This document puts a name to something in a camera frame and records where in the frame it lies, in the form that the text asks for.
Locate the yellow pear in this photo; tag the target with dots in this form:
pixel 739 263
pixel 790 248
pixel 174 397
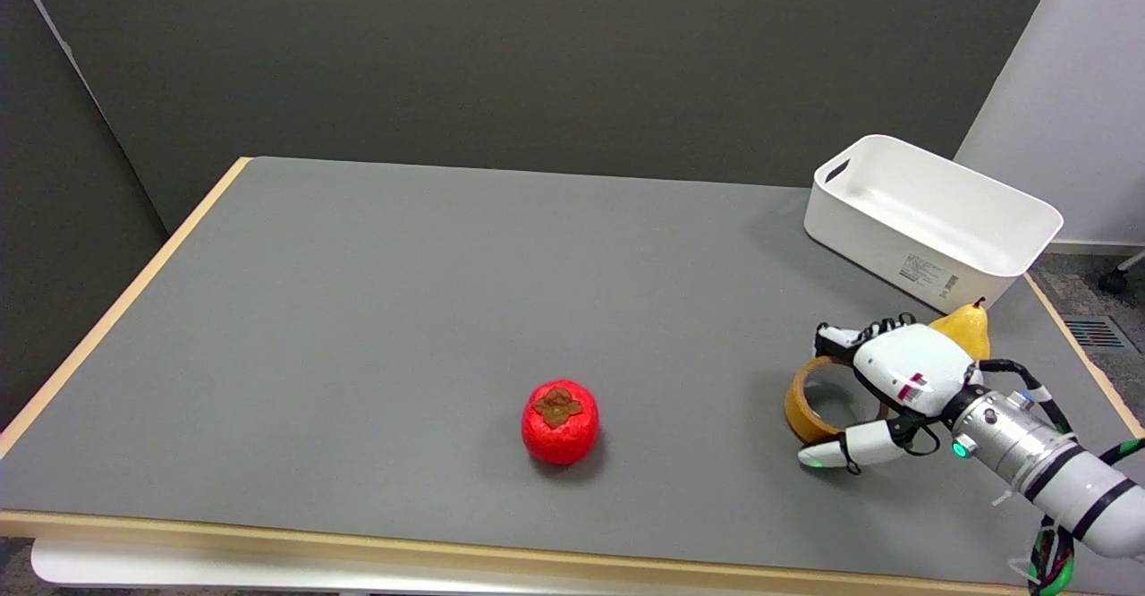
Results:
pixel 968 332

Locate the red persimmon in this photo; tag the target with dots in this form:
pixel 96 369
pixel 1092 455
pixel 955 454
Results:
pixel 561 435

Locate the black caster wheel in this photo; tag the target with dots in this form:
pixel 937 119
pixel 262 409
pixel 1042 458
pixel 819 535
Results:
pixel 1114 281

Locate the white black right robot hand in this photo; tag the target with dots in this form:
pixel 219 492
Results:
pixel 903 368

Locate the floor vent grille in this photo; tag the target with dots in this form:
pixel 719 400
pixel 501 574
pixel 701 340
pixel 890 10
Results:
pixel 1094 334

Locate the white plastic bin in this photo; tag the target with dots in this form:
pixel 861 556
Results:
pixel 930 247

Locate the yellow tape roll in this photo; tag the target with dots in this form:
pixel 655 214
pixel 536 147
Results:
pixel 799 412

